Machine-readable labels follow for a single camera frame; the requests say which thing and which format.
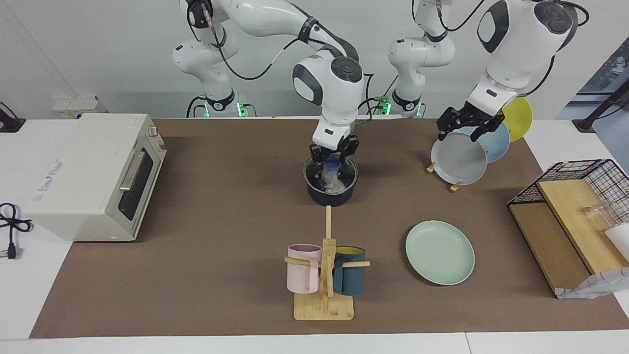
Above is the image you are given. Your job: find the glass lid with blue knob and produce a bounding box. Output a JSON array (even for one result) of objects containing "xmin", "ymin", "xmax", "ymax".
[{"xmin": 304, "ymin": 153, "xmax": 359, "ymax": 194}]

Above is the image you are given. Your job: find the mint green plate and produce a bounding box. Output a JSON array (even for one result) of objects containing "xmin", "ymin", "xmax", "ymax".
[{"xmin": 405, "ymin": 219, "xmax": 476, "ymax": 286}]

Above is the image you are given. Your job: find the pink mug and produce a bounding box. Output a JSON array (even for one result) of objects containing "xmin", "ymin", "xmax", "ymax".
[{"xmin": 287, "ymin": 244, "xmax": 323, "ymax": 295}]

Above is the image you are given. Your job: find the white vermicelli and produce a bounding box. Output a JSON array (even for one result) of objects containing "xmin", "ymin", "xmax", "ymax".
[{"xmin": 318, "ymin": 167, "xmax": 345, "ymax": 193}]

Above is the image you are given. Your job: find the grey patterned bag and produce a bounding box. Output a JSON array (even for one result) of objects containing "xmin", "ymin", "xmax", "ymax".
[{"xmin": 555, "ymin": 267, "xmax": 629, "ymax": 299}]

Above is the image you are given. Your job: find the white toaster oven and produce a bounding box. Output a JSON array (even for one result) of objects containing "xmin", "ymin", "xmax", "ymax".
[{"xmin": 22, "ymin": 113, "xmax": 168, "ymax": 242}]

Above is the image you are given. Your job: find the grey plate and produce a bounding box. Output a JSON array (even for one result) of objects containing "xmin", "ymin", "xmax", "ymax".
[{"xmin": 431, "ymin": 132, "xmax": 488, "ymax": 186}]

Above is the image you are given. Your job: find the black power cable with plug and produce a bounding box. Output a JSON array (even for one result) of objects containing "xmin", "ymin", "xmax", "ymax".
[{"xmin": 0, "ymin": 203, "xmax": 34, "ymax": 260}]

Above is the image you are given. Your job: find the white cup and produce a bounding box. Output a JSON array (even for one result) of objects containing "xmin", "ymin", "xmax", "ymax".
[{"xmin": 604, "ymin": 224, "xmax": 629, "ymax": 261}]

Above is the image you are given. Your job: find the bamboo mug rack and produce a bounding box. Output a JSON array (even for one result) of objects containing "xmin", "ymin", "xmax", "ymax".
[{"xmin": 284, "ymin": 206, "xmax": 371, "ymax": 321}]

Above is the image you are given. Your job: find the dark blue saucepan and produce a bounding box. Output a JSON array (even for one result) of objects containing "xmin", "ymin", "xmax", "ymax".
[{"xmin": 304, "ymin": 156, "xmax": 359, "ymax": 207}]

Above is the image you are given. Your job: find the brown wooden board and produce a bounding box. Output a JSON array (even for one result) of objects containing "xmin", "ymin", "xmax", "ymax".
[{"xmin": 509, "ymin": 202, "xmax": 593, "ymax": 295}]

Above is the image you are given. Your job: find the black wire basket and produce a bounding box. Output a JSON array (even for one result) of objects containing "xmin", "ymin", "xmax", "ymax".
[{"xmin": 507, "ymin": 158, "xmax": 629, "ymax": 232}]

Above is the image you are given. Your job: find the dark teal mug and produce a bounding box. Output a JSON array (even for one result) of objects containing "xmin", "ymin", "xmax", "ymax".
[{"xmin": 333, "ymin": 246, "xmax": 367, "ymax": 296}]

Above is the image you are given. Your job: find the black cable at arm base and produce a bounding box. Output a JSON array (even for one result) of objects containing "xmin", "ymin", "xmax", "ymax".
[
  {"xmin": 361, "ymin": 74, "xmax": 400, "ymax": 118},
  {"xmin": 186, "ymin": 95, "xmax": 209, "ymax": 118}
]

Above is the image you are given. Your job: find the light blue plate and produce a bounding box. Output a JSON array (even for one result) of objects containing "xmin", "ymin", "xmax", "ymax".
[{"xmin": 457, "ymin": 120, "xmax": 511, "ymax": 164}]

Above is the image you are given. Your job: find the brown table mat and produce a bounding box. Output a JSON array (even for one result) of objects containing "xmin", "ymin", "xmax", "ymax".
[{"xmin": 29, "ymin": 118, "xmax": 629, "ymax": 339}]

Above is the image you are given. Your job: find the light wooden board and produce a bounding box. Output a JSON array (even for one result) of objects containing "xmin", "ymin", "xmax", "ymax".
[{"xmin": 536, "ymin": 179, "xmax": 629, "ymax": 275}]

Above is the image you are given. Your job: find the black stand with pole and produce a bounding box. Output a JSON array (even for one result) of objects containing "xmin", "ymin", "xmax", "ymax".
[{"xmin": 572, "ymin": 79, "xmax": 629, "ymax": 132}]

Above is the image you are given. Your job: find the clear glass cup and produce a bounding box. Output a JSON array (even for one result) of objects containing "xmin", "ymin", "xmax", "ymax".
[{"xmin": 582, "ymin": 202, "xmax": 617, "ymax": 229}]

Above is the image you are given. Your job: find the black cable at left arm base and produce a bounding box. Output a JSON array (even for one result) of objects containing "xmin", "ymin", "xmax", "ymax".
[{"xmin": 361, "ymin": 74, "xmax": 400, "ymax": 118}]

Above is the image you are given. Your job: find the yellow plate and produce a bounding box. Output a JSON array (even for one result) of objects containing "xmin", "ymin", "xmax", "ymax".
[{"xmin": 501, "ymin": 97, "xmax": 533, "ymax": 143}]

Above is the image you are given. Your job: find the black cable at right arm base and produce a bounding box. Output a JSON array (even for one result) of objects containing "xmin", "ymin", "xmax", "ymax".
[{"xmin": 186, "ymin": 95, "xmax": 209, "ymax": 118}]

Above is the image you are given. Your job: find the black table clamp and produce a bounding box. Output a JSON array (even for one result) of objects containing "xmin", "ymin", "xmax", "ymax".
[{"xmin": 0, "ymin": 101, "xmax": 26, "ymax": 133}]

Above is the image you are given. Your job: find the wooden plate rack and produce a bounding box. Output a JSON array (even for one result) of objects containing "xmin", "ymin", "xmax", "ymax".
[{"xmin": 426, "ymin": 160, "xmax": 463, "ymax": 192}]

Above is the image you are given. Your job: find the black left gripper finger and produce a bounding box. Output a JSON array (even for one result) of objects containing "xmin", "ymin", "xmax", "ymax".
[
  {"xmin": 470, "ymin": 122, "xmax": 495, "ymax": 144},
  {"xmin": 437, "ymin": 110, "xmax": 458, "ymax": 141}
]

